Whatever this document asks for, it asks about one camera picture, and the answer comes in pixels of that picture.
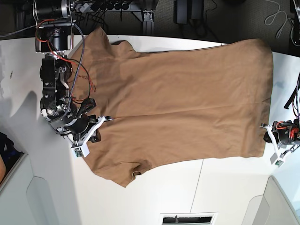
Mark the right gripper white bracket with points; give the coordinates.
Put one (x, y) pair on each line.
(83, 129)

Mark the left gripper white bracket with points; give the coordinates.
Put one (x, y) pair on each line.
(277, 113)

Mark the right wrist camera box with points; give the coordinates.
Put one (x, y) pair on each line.
(80, 151)

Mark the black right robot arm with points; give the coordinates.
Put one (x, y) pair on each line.
(54, 36)

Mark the aluminium frame post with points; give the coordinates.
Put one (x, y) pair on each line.
(148, 8)

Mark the brown t-shirt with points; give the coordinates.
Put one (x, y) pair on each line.
(174, 106)

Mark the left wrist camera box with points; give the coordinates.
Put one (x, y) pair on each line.
(276, 160)

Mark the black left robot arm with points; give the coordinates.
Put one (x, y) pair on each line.
(285, 135)

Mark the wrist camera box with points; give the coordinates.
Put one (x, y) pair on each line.
(276, 160)
(80, 151)

